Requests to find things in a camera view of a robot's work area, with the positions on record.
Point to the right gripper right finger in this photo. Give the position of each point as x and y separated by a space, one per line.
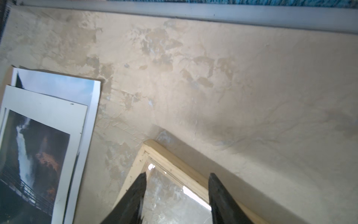
224 208

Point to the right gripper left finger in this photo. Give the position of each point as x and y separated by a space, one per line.
129 209

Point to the clear acrylic sheet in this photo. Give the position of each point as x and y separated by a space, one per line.
168 202

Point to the waterfall photo with white border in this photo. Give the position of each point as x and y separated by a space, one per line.
40 137

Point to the brown cardboard backing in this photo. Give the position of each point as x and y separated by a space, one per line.
9 79

